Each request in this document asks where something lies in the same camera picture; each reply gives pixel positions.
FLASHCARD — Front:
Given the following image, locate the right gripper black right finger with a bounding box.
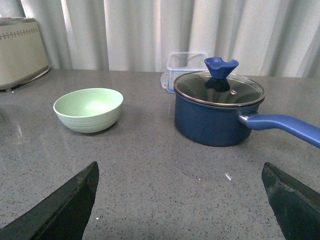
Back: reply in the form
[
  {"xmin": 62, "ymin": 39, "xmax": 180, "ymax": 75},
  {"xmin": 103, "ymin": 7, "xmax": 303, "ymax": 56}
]
[{"xmin": 261, "ymin": 162, "xmax": 320, "ymax": 240}]

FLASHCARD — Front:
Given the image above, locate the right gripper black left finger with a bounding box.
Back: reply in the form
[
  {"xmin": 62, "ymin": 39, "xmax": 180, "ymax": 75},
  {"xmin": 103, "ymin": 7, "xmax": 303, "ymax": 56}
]
[{"xmin": 0, "ymin": 161, "xmax": 99, "ymax": 240}]

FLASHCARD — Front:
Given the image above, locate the green bowl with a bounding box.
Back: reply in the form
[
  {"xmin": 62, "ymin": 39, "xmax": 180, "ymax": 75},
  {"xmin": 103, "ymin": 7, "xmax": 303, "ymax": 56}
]
[{"xmin": 53, "ymin": 88, "xmax": 124, "ymax": 133}]

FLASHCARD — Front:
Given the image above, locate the blue saucepan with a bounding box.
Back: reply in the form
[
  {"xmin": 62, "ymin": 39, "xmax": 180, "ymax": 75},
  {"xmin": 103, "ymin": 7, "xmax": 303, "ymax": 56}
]
[{"xmin": 174, "ymin": 94, "xmax": 320, "ymax": 147}]

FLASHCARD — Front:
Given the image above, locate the glass lid with blue knob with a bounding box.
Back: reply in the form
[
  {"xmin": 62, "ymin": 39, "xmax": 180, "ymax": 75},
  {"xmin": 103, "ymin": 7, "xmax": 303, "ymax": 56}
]
[{"xmin": 173, "ymin": 57, "xmax": 265, "ymax": 108}]

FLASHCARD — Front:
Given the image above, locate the cream toaster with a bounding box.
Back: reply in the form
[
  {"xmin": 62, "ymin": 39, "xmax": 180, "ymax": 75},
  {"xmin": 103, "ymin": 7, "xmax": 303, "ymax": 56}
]
[{"xmin": 0, "ymin": 17, "xmax": 51, "ymax": 91}]

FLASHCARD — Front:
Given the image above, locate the white curtain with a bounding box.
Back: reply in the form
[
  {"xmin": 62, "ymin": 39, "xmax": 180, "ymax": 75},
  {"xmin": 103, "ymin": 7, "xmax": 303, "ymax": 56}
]
[{"xmin": 0, "ymin": 0, "xmax": 320, "ymax": 78}]

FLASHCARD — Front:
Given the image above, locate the clear plastic container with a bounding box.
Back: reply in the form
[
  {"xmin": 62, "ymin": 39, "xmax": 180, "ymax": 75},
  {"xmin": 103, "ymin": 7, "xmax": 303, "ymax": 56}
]
[{"xmin": 160, "ymin": 51, "xmax": 209, "ymax": 93}]

